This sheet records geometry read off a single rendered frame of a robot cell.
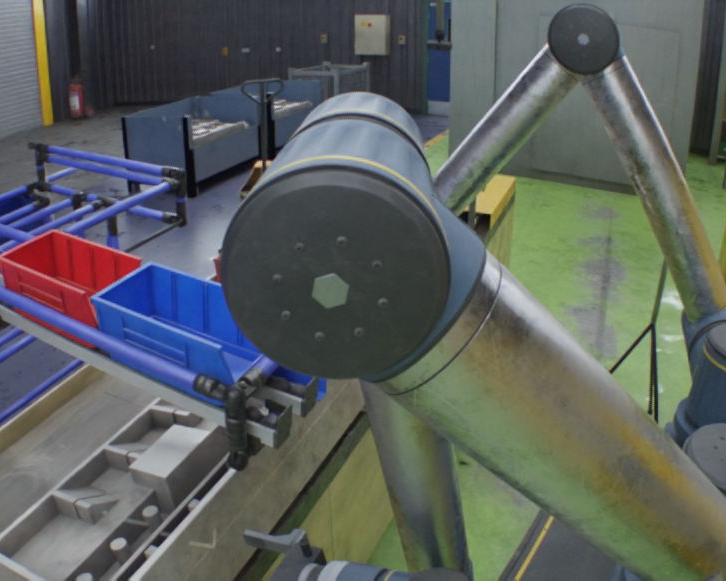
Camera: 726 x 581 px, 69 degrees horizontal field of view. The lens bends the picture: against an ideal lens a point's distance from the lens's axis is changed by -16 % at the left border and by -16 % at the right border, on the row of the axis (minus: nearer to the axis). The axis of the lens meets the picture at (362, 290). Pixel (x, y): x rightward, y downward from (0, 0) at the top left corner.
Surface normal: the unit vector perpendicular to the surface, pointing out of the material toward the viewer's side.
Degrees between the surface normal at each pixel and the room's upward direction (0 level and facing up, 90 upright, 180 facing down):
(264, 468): 80
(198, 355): 92
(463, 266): 53
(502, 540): 0
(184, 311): 88
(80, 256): 88
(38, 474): 0
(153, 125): 90
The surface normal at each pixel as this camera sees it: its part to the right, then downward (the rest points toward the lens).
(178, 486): 0.91, 0.01
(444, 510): 0.43, 0.30
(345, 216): -0.02, 0.32
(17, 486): 0.00, -0.90
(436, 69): -0.39, 0.40
